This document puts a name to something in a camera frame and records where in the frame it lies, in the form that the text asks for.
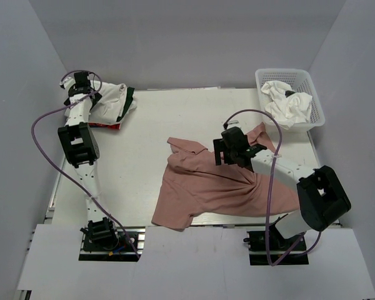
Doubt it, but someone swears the pink printed t shirt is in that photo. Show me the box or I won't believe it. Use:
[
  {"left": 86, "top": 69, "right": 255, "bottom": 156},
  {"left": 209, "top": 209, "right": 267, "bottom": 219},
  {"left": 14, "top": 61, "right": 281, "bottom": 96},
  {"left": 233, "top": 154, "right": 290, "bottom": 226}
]
[{"left": 151, "top": 121, "right": 301, "bottom": 232}]

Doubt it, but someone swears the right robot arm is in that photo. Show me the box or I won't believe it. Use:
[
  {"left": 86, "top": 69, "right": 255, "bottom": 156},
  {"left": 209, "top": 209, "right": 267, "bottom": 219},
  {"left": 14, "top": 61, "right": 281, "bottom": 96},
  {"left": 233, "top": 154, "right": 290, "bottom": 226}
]
[{"left": 213, "top": 136, "right": 351, "bottom": 250}]

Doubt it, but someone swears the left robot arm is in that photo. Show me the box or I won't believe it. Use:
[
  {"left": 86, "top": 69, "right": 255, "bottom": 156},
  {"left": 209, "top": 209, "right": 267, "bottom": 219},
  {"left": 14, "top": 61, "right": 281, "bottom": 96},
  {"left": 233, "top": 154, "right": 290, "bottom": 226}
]
[{"left": 57, "top": 79, "right": 120, "bottom": 250}]

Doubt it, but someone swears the folded white t shirt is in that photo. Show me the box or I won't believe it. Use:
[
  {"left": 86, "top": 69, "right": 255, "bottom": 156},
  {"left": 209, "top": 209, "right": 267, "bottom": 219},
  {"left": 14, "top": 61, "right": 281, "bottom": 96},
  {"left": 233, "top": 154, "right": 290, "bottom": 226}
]
[{"left": 89, "top": 82, "right": 131, "bottom": 126}]

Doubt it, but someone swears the folded dark green t shirt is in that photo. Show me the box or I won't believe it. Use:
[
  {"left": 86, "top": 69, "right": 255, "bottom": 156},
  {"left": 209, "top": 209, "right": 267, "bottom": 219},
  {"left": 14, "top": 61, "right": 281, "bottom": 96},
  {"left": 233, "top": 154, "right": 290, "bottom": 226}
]
[{"left": 117, "top": 87, "right": 137, "bottom": 122}]

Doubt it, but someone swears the folded red t shirt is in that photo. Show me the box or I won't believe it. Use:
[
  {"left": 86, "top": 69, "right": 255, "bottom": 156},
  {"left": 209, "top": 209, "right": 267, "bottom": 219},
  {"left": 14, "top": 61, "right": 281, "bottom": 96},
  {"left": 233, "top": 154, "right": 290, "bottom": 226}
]
[{"left": 89, "top": 122, "right": 121, "bottom": 130}]

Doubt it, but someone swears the crumpled white t shirt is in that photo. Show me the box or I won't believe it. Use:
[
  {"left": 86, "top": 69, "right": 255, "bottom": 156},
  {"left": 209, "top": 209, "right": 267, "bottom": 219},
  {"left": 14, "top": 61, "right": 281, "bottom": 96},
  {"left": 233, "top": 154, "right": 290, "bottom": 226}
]
[{"left": 261, "top": 81, "right": 313, "bottom": 129}]

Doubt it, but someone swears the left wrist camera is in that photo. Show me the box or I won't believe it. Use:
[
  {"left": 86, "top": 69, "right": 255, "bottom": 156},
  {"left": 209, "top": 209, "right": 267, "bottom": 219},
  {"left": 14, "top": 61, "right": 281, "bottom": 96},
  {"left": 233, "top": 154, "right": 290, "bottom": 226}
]
[{"left": 74, "top": 71, "right": 90, "bottom": 88}]

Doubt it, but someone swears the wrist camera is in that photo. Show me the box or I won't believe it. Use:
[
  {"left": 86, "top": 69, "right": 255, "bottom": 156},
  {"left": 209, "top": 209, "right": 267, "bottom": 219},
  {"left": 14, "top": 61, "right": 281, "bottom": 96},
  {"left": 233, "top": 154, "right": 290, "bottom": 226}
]
[
  {"left": 74, "top": 71, "right": 90, "bottom": 88},
  {"left": 221, "top": 127, "right": 249, "bottom": 149}
]

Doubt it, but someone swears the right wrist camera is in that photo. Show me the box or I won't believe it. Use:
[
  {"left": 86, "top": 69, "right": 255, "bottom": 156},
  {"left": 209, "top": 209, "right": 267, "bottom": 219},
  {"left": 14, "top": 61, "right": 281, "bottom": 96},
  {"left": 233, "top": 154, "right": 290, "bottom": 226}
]
[{"left": 221, "top": 127, "right": 249, "bottom": 149}]

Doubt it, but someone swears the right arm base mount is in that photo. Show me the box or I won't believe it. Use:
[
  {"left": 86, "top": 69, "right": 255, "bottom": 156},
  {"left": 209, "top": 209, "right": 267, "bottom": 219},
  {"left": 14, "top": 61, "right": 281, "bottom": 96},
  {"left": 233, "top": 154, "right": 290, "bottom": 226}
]
[{"left": 243, "top": 231, "right": 309, "bottom": 266}]

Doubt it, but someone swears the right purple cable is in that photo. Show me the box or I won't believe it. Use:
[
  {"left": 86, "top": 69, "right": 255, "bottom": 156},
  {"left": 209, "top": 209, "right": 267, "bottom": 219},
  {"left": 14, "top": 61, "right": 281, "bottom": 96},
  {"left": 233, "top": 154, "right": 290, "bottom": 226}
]
[{"left": 223, "top": 108, "right": 321, "bottom": 267}]

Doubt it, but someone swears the purple cable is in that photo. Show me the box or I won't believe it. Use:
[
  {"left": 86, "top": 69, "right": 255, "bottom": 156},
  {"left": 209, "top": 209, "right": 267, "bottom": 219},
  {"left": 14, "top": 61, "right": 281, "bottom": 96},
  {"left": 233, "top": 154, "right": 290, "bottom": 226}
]
[
  {"left": 31, "top": 70, "right": 141, "bottom": 260},
  {"left": 223, "top": 108, "right": 321, "bottom": 267}
]

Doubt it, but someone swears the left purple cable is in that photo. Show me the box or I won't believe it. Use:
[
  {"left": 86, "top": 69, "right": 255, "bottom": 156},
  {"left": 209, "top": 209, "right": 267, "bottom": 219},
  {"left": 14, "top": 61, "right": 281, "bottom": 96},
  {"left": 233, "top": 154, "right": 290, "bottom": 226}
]
[{"left": 31, "top": 70, "right": 141, "bottom": 260}]

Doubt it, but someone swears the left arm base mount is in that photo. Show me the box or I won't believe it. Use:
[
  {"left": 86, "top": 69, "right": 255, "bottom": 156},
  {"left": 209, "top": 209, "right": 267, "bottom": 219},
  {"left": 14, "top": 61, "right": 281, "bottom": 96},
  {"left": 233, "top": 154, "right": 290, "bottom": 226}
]
[{"left": 78, "top": 229, "right": 139, "bottom": 263}]

